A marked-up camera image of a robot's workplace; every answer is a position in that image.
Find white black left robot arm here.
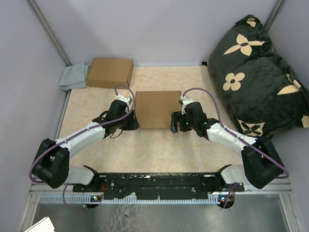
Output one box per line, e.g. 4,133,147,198
29,94,139,192

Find right grey metal corner rail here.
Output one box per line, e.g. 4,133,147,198
264,0,286,31

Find black floral pillow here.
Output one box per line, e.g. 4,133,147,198
208,15,309,137

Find white paper sheet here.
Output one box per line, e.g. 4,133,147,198
25,217,55,232

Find grey folded cloth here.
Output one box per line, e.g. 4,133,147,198
60,62,89,91

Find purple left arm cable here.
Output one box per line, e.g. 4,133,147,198
28,84,136,211

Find closed brown cardboard box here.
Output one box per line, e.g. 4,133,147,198
87,58,134,88

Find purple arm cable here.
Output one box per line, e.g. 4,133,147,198
183,87,290,210
28,84,136,211

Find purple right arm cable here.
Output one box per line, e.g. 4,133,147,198
183,87,290,210

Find brown cardboard box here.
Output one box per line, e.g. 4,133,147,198
135,90,181,129
87,58,134,88

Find aluminium frame rail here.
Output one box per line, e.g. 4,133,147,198
29,179,292,194

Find grey metal corner rail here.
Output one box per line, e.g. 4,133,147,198
264,0,286,31
27,0,72,66

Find white slotted cable duct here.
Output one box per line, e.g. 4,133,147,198
39,193,226,205

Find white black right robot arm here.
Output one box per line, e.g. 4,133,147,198
170,96,284,191

